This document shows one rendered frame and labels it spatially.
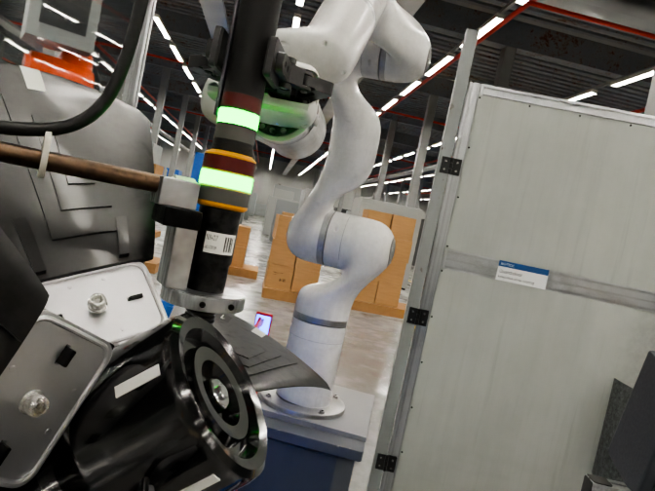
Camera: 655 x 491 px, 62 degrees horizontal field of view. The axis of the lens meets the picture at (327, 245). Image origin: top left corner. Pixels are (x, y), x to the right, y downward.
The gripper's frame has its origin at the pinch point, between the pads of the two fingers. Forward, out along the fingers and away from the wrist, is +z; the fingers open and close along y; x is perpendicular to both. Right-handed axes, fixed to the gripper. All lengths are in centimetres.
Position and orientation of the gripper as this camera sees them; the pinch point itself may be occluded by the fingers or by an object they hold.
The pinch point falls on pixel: (248, 57)
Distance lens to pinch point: 47.8
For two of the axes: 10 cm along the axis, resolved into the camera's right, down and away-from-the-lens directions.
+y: -9.8, -2.1, 0.6
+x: 2.1, -9.8, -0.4
